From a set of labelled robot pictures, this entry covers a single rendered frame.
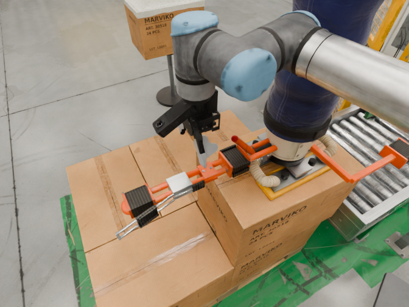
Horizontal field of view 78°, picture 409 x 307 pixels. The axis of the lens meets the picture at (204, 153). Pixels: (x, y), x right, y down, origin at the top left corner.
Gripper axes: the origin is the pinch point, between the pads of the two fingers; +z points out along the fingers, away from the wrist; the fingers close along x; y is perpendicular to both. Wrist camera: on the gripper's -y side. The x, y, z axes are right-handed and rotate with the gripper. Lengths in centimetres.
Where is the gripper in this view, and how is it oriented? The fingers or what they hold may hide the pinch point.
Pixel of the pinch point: (191, 151)
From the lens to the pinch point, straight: 74.5
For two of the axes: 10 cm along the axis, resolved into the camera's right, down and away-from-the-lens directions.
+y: 8.9, -3.4, 3.1
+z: 0.0, 6.6, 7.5
